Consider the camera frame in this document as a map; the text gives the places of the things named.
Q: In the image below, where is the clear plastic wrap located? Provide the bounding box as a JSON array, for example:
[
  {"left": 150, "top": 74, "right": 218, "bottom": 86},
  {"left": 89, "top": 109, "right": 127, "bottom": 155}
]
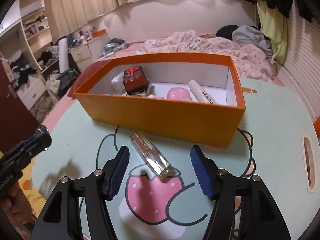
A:
[{"left": 111, "top": 72, "right": 126, "bottom": 94}]

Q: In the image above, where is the dark red mahjong block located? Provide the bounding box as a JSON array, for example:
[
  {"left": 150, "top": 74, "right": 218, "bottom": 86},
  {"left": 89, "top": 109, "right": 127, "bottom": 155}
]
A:
[{"left": 123, "top": 66, "right": 149, "bottom": 95}]

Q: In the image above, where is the white cream tube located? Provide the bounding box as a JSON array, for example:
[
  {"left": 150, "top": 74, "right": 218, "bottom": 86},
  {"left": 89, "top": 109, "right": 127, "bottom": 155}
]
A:
[{"left": 188, "top": 80, "right": 217, "bottom": 105}]

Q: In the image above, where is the pink heart-shaped case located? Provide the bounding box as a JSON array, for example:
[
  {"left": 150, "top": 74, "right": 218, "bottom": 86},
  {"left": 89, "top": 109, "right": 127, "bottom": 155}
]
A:
[{"left": 167, "top": 87, "right": 193, "bottom": 102}]

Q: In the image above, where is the brown playing card box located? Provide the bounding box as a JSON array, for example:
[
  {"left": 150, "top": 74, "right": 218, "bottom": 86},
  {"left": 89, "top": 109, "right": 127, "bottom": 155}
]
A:
[{"left": 127, "top": 85, "right": 155, "bottom": 98}]

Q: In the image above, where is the person's left hand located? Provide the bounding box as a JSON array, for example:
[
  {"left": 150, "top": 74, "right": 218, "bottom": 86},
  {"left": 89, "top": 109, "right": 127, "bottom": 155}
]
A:
[{"left": 1, "top": 182, "right": 33, "bottom": 224}]

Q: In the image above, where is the white paper roll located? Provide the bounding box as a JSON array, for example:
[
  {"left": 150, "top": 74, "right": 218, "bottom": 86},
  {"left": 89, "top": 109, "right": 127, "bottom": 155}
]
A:
[{"left": 58, "top": 37, "right": 69, "bottom": 73}]

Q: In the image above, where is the white bedside drawer unit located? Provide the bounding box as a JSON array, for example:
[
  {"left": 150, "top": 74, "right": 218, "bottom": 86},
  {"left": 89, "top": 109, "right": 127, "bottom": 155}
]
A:
[{"left": 71, "top": 34, "right": 111, "bottom": 72}]

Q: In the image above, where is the gold glass perfume bottle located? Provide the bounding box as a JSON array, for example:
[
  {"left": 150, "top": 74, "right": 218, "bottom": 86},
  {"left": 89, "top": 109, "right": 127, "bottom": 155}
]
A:
[{"left": 130, "top": 132, "right": 172, "bottom": 181}]

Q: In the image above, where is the orange bottle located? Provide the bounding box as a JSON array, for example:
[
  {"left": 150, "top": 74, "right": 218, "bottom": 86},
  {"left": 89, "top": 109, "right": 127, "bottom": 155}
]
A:
[{"left": 313, "top": 116, "right": 320, "bottom": 138}]

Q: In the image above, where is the small orange box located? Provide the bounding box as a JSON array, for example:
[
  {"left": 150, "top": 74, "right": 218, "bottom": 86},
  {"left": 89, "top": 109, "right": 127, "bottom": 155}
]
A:
[{"left": 92, "top": 29, "right": 107, "bottom": 38}]

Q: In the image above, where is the clothes bundle on bed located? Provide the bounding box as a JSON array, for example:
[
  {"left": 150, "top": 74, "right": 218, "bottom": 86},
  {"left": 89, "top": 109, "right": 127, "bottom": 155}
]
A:
[{"left": 100, "top": 38, "right": 129, "bottom": 58}]

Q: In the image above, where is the orange cardboard box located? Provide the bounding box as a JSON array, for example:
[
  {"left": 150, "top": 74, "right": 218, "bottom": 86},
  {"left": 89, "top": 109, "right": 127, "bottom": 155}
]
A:
[{"left": 75, "top": 53, "right": 246, "bottom": 147}]

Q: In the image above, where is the pink floral duvet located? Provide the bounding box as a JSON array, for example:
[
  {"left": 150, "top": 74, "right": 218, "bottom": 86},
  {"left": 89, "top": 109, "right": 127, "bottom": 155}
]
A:
[{"left": 136, "top": 30, "right": 275, "bottom": 82}]

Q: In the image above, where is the grey clothing pile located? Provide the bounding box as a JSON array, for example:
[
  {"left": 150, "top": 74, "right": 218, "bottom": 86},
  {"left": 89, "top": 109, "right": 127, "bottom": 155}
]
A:
[{"left": 232, "top": 25, "right": 273, "bottom": 59}]

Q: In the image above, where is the black clothing on bed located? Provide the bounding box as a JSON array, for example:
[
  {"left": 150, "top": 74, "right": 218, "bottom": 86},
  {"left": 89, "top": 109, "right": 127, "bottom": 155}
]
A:
[{"left": 215, "top": 25, "right": 239, "bottom": 41}]

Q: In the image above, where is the light green hanging garment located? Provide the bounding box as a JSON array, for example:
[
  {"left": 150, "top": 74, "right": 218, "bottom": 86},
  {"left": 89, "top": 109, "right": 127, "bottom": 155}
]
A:
[{"left": 257, "top": 0, "right": 288, "bottom": 64}]

